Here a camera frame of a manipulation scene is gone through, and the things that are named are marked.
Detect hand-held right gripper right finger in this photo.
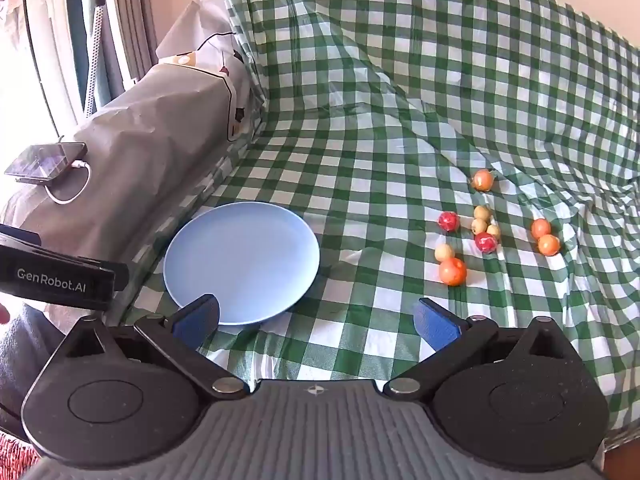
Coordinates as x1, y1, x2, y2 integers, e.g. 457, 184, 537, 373
382, 298, 584, 403

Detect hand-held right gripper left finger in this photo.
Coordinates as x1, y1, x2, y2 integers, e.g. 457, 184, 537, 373
54, 294, 250, 402

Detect light blue plate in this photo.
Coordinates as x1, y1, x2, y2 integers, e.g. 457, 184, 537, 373
163, 202, 321, 327

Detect person's grey trousers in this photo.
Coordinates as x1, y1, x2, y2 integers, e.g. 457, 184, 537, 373
0, 304, 71, 441

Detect black smartphone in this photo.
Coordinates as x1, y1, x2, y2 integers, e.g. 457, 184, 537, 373
4, 143, 88, 184

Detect red patterned rug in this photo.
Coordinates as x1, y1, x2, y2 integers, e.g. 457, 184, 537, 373
0, 432, 40, 470

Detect green checkered cloth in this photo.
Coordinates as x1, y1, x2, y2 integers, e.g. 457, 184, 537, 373
107, 0, 640, 456

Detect white dotted pole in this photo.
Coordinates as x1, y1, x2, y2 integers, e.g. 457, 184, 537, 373
81, 0, 109, 117

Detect grey curtain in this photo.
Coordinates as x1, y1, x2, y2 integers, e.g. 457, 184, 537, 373
107, 0, 168, 87

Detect white charging cable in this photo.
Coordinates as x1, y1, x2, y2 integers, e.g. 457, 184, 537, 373
44, 159, 93, 206

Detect white window frame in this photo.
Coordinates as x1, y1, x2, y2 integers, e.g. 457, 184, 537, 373
19, 0, 83, 128

